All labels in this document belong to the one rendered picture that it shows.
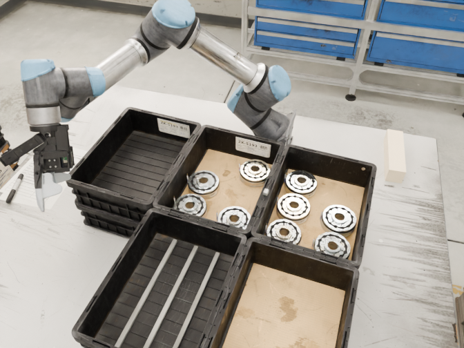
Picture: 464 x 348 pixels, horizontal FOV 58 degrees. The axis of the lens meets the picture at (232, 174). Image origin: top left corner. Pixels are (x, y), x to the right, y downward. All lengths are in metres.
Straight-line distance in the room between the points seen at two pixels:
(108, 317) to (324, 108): 2.37
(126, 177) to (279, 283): 0.64
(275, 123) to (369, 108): 1.72
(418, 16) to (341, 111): 0.77
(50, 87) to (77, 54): 2.86
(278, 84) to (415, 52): 1.78
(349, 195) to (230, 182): 0.39
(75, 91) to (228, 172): 0.59
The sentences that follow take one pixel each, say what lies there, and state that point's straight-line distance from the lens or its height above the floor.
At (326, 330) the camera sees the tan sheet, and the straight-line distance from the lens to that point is 1.15.
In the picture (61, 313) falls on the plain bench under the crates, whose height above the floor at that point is 0.70.
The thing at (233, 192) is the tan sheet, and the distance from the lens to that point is 1.38.
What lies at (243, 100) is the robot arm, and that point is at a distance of 1.55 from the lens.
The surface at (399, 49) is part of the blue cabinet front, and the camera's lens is 3.11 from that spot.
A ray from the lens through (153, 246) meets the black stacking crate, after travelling 1.27.
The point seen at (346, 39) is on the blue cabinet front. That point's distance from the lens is 3.08.
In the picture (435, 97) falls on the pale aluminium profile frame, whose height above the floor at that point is 0.13.
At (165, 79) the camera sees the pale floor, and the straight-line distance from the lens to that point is 3.43.
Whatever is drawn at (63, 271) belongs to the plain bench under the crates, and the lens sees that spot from 1.45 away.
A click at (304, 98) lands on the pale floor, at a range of 3.23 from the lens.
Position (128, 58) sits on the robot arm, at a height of 1.18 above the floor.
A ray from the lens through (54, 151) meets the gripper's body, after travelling 1.10.
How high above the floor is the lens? 1.86
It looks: 46 degrees down
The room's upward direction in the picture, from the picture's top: straight up
